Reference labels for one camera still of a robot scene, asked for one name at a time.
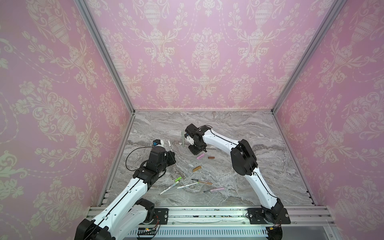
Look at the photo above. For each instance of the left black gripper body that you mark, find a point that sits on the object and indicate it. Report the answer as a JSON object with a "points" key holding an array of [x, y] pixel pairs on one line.
{"points": [[165, 165]]}

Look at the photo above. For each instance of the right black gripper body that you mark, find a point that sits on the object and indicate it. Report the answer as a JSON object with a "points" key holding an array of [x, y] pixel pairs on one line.
{"points": [[196, 147]]}

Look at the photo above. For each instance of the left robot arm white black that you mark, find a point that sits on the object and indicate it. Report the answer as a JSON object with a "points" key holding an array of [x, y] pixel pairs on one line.
{"points": [[129, 209]]}

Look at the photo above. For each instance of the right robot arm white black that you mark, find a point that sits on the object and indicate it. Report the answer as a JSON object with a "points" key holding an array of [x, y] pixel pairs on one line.
{"points": [[244, 163]]}

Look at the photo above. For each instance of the tan brown pen cap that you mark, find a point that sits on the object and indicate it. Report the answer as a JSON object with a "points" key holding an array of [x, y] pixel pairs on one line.
{"points": [[197, 168]]}

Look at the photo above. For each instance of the white green marker pen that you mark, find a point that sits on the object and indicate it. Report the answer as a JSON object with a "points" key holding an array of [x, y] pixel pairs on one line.
{"points": [[188, 185]]}

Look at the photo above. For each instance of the brown fountain pen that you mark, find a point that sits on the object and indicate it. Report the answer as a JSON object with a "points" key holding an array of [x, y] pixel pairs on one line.
{"points": [[202, 182]]}

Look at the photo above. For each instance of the pink fountain pen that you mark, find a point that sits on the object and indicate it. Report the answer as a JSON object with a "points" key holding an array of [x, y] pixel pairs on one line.
{"points": [[214, 190]]}

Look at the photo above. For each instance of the white marker bright green cap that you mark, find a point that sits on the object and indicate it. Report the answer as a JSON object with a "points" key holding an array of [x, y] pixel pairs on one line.
{"points": [[170, 187]]}

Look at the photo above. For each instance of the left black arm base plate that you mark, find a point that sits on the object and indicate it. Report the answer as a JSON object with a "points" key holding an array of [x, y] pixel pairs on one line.
{"points": [[156, 216]]}

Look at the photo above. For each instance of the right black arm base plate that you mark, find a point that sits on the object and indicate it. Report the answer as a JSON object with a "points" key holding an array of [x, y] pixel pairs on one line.
{"points": [[259, 216]]}

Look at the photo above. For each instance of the white vented cable duct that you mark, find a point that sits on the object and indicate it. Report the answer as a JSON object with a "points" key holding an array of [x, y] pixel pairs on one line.
{"points": [[200, 233]]}

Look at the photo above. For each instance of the left aluminium corner post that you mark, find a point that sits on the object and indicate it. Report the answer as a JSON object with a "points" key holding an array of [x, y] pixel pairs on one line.
{"points": [[101, 46]]}

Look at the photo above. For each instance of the aluminium corner post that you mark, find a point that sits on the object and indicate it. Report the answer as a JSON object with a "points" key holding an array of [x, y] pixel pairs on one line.
{"points": [[101, 46], [319, 35]]}

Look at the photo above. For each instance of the aluminium front rail frame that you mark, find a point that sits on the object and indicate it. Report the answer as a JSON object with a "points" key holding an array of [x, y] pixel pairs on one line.
{"points": [[307, 222]]}

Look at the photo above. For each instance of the right aluminium corner post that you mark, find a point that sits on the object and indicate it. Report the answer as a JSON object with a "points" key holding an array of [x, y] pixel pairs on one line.
{"points": [[319, 35]]}

